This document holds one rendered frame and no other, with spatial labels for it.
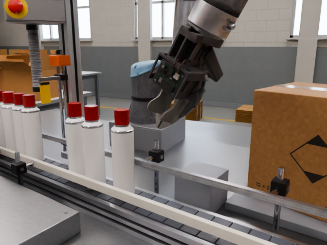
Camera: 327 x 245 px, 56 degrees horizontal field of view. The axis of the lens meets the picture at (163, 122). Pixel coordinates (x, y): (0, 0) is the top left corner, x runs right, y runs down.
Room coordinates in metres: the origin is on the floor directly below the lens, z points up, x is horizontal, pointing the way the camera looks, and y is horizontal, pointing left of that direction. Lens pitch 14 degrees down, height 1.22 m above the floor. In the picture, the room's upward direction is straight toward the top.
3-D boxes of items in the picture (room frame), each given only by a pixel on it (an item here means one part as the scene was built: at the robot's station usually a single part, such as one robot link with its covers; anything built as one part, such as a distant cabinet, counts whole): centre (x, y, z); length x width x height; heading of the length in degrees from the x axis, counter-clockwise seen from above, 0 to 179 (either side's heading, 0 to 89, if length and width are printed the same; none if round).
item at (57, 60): (0.89, 0.32, 1.05); 0.10 x 0.04 x 0.33; 144
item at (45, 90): (0.85, 0.33, 1.09); 0.03 x 0.01 x 0.06; 144
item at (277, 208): (0.54, -0.22, 0.91); 0.07 x 0.03 x 0.17; 144
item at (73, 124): (0.75, 0.22, 0.98); 0.05 x 0.05 x 0.20
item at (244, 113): (5.03, -1.59, 0.10); 0.64 x 0.52 x 0.20; 61
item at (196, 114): (5.12, -0.29, 0.16); 0.64 x 0.53 x 0.31; 68
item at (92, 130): (0.71, 0.17, 0.98); 0.05 x 0.05 x 0.20
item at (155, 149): (0.71, 0.03, 0.91); 0.07 x 0.03 x 0.17; 144
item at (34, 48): (1.02, 0.41, 1.18); 0.04 x 0.04 x 0.21
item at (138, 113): (1.22, 0.07, 0.98); 0.15 x 0.15 x 0.10
